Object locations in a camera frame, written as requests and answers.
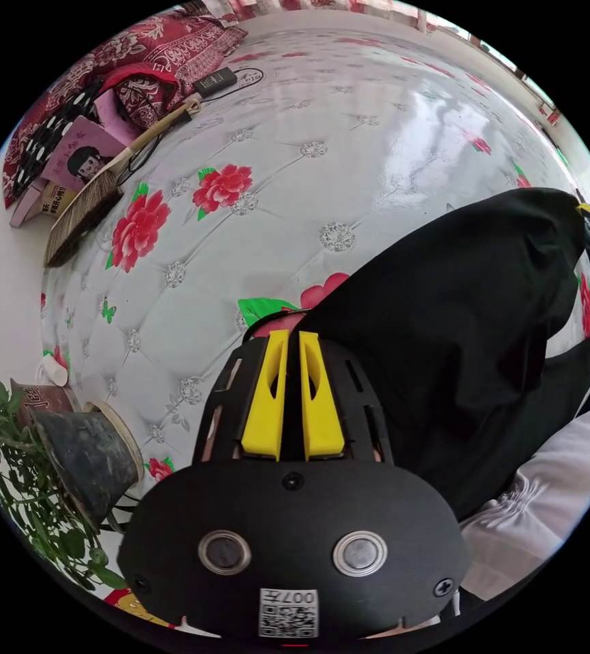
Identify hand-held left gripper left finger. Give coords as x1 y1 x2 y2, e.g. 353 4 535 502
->
240 330 291 462

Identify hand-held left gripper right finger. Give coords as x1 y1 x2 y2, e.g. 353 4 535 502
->
298 330 347 461

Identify black pants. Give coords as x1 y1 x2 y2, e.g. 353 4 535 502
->
297 187 590 521

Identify potted green plant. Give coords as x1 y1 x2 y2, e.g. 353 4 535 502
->
0 351 146 593

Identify small white bottle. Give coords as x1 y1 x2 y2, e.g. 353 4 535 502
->
41 353 71 387

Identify red tin can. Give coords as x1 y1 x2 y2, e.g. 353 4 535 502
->
10 377 82 429

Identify bed with floral sheet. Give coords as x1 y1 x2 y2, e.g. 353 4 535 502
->
39 20 590 491

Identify wooden hand brush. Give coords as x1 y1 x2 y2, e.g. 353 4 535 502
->
43 99 202 269

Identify pink book with cartoon girl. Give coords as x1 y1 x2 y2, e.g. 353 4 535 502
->
39 114 127 189

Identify pink flat box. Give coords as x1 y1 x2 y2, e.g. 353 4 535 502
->
8 183 46 229

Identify black white-dotted cloth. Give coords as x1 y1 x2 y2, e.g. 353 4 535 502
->
11 79 108 201

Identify red floral quilt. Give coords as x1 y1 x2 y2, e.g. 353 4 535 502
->
0 11 250 209

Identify black power adapter with cable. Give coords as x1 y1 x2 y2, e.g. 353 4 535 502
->
116 65 265 174

